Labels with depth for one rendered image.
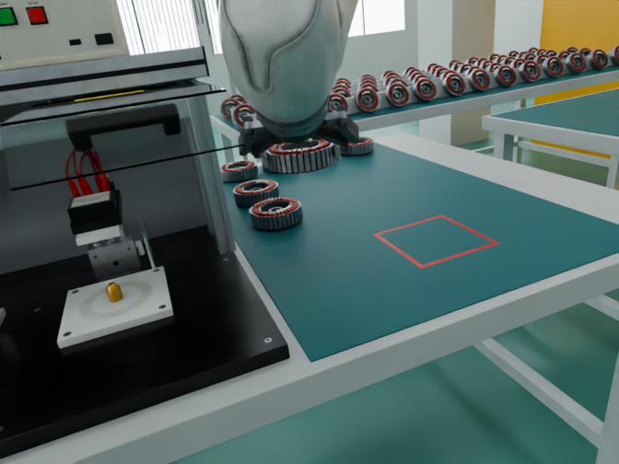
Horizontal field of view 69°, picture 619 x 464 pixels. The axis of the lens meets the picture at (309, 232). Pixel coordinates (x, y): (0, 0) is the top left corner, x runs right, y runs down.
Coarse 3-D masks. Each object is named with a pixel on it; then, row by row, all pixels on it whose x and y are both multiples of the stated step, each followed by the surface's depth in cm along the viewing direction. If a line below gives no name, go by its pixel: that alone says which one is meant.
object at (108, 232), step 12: (108, 192) 71; (120, 192) 80; (72, 204) 67; (84, 204) 66; (96, 204) 66; (108, 204) 67; (120, 204) 74; (72, 216) 66; (84, 216) 66; (96, 216) 67; (108, 216) 68; (120, 216) 68; (72, 228) 66; (84, 228) 67; (96, 228) 68; (108, 228) 68; (120, 228) 69; (84, 240) 65; (96, 240) 66
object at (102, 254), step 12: (108, 240) 78; (120, 240) 78; (132, 240) 78; (96, 252) 76; (108, 252) 77; (120, 252) 78; (132, 252) 78; (96, 264) 77; (108, 264) 78; (120, 264) 78; (132, 264) 79; (96, 276) 78
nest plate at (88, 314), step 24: (96, 288) 72; (144, 288) 70; (168, 288) 71; (72, 312) 66; (96, 312) 65; (120, 312) 64; (144, 312) 63; (168, 312) 64; (72, 336) 60; (96, 336) 61
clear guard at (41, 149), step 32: (96, 96) 67; (128, 96) 60; (160, 96) 55; (192, 96) 52; (224, 96) 53; (32, 128) 47; (64, 128) 48; (160, 128) 50; (192, 128) 51; (224, 128) 51; (32, 160) 46; (64, 160) 46; (96, 160) 47; (128, 160) 48; (160, 160) 48
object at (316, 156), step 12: (288, 144) 76; (300, 144) 77; (312, 144) 76; (324, 144) 71; (276, 156) 70; (288, 156) 69; (300, 156) 69; (312, 156) 69; (324, 156) 70; (276, 168) 71; (288, 168) 70; (300, 168) 69; (312, 168) 70
